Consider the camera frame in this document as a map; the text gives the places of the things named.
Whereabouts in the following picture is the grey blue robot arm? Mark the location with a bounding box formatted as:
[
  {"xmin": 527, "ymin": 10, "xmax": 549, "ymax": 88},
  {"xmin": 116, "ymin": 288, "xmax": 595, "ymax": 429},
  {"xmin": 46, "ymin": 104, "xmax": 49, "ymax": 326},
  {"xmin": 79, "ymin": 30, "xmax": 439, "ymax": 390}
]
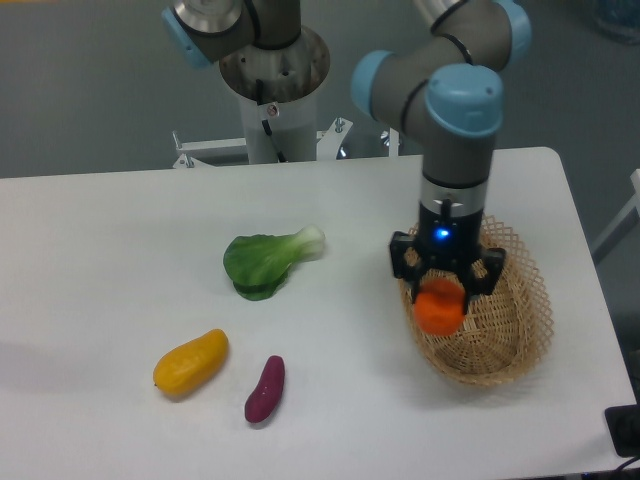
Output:
[{"xmin": 162, "ymin": 1, "xmax": 531, "ymax": 301}]

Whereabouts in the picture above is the blue translucent container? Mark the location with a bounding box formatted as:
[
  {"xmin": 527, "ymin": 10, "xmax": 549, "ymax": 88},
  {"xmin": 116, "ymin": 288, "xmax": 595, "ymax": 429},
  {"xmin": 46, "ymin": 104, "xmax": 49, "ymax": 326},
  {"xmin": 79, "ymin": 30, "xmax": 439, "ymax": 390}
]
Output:
[{"xmin": 592, "ymin": 0, "xmax": 639, "ymax": 45}]

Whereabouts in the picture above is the white metal mounting frame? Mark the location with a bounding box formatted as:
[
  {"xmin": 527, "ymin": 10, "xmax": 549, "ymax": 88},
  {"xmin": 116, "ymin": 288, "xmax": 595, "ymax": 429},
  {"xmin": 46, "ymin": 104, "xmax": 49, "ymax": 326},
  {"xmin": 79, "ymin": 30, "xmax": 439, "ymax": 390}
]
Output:
[{"xmin": 172, "ymin": 117, "xmax": 405, "ymax": 169}]

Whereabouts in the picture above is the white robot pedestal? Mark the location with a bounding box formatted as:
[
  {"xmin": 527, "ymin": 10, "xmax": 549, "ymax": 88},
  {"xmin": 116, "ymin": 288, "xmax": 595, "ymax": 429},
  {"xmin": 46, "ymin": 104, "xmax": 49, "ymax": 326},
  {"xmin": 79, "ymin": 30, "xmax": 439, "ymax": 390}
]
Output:
[{"xmin": 238, "ymin": 95, "xmax": 317, "ymax": 164}]

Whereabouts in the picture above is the purple sweet potato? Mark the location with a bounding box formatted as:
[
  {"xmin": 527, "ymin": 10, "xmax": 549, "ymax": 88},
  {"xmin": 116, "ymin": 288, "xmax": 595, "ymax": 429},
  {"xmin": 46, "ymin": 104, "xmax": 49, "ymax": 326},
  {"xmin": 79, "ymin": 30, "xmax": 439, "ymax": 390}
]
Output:
[{"xmin": 244, "ymin": 355, "xmax": 286, "ymax": 424}]

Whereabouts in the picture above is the black device at edge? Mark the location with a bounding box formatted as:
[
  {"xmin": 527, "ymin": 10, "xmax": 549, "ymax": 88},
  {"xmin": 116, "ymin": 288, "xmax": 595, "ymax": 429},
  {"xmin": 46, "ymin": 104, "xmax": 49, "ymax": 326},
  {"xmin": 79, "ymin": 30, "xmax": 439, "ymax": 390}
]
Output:
[{"xmin": 604, "ymin": 404, "xmax": 639, "ymax": 458}]

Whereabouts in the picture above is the orange fruit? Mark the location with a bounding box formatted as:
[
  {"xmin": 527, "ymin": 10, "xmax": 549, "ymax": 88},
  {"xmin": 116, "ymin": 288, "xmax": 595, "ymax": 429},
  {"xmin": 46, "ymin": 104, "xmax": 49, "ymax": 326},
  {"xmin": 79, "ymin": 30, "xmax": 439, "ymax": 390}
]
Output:
[{"xmin": 413, "ymin": 278, "xmax": 465, "ymax": 336}]

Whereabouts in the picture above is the yellow mango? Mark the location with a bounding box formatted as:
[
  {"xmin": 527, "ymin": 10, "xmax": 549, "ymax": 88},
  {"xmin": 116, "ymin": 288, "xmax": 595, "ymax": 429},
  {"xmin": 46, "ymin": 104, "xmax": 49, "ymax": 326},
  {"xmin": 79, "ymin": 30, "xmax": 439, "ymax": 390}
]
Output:
[{"xmin": 152, "ymin": 329, "xmax": 229, "ymax": 398}]

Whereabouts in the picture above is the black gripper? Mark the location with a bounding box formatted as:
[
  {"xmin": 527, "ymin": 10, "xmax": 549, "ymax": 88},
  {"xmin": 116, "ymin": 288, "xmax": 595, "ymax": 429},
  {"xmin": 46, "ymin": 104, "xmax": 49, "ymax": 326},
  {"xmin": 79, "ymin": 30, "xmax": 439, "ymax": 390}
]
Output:
[{"xmin": 389, "ymin": 205, "xmax": 506, "ymax": 315}]

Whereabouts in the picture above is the black cable on pedestal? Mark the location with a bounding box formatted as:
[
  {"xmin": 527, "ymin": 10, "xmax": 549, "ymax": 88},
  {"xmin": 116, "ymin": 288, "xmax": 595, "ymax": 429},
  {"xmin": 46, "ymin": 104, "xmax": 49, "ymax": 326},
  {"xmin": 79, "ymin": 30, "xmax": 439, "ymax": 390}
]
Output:
[{"xmin": 255, "ymin": 78, "xmax": 288, "ymax": 164}]

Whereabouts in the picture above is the green bok choy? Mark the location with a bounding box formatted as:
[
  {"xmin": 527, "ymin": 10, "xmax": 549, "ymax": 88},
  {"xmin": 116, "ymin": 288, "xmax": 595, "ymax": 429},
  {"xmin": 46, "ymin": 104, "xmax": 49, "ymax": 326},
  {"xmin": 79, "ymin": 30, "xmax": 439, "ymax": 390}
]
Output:
[{"xmin": 223, "ymin": 225, "xmax": 326, "ymax": 301}]

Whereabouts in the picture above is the white furniture leg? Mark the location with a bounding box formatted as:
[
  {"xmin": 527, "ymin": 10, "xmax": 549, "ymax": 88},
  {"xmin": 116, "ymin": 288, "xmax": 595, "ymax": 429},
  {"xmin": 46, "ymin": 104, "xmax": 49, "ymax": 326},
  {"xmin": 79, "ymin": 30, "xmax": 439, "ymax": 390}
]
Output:
[{"xmin": 591, "ymin": 168, "xmax": 640, "ymax": 265}]

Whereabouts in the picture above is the woven wicker basket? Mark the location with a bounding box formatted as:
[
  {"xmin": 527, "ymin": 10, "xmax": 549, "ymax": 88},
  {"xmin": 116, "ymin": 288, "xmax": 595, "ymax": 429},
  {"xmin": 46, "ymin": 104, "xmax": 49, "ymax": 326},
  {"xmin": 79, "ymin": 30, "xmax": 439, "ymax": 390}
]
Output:
[{"xmin": 398, "ymin": 215, "xmax": 553, "ymax": 386}]

